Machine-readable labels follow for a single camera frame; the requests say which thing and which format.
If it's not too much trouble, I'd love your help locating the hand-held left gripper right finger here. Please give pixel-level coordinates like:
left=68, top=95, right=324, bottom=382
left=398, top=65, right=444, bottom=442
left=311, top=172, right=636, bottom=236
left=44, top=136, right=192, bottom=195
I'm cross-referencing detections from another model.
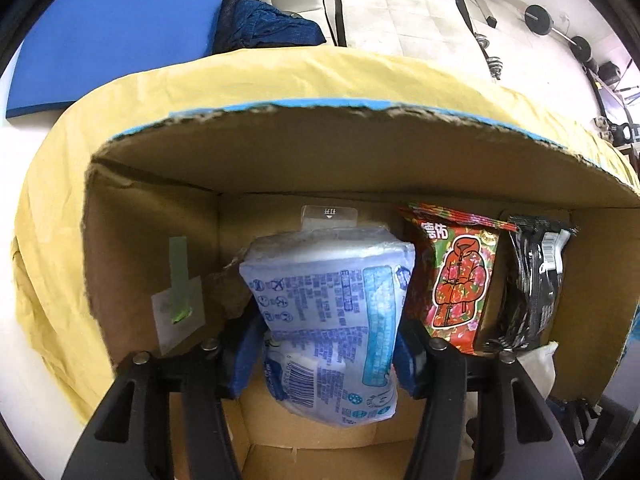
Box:
left=393, top=321, right=584, bottom=480

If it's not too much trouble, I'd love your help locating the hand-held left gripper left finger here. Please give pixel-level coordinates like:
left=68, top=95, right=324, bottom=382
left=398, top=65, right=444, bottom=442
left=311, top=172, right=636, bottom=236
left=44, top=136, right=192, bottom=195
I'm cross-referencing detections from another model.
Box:
left=62, top=316, right=267, bottom=480

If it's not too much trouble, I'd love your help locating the red floral snack packet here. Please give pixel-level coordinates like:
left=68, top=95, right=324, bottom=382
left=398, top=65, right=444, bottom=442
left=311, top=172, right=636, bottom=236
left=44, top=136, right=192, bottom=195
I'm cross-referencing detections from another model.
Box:
left=398, top=203, right=517, bottom=356

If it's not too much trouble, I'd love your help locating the blue white tissue packet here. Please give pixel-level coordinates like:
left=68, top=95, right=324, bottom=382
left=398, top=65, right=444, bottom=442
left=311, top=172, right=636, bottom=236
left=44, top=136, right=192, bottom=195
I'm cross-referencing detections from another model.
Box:
left=239, top=205, right=417, bottom=428

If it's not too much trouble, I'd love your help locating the black snack packet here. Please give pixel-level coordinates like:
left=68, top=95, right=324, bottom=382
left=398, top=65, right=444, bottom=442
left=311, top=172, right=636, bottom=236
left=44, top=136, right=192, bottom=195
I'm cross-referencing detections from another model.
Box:
left=474, top=215, right=581, bottom=354

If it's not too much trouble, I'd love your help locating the cardboard box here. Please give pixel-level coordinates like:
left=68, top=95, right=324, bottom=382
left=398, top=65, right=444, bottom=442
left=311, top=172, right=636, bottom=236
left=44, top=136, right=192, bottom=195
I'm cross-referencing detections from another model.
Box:
left=11, top=45, right=640, bottom=480

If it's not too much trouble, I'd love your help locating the white paper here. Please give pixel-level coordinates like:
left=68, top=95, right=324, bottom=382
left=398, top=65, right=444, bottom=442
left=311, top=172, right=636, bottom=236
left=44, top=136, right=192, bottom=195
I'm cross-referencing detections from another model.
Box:
left=517, top=341, right=559, bottom=399

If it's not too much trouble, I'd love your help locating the black dumbbell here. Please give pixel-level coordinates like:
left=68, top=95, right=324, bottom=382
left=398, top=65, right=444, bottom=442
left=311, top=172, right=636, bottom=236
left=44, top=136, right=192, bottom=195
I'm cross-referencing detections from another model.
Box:
left=473, top=34, right=505, bottom=81

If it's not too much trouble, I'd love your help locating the dark blue cloth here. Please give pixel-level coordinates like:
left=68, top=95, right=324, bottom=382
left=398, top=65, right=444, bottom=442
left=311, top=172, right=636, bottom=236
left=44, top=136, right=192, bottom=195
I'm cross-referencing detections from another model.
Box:
left=212, top=0, right=327, bottom=55

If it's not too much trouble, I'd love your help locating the blue foam mat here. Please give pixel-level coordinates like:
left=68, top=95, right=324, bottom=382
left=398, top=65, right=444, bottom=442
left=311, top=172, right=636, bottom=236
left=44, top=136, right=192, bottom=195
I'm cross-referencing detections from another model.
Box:
left=6, top=0, right=224, bottom=120

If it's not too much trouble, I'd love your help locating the black barbell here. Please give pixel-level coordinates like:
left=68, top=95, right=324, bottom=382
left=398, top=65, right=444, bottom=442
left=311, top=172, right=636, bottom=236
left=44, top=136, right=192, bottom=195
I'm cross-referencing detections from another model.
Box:
left=525, top=4, right=597, bottom=64

